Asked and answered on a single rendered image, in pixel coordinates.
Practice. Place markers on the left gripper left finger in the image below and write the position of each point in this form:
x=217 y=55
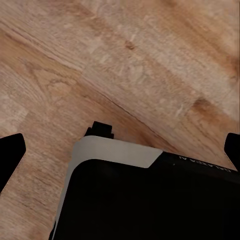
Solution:
x=12 y=149

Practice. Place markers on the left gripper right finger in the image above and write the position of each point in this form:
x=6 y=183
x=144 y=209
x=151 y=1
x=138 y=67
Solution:
x=232 y=149

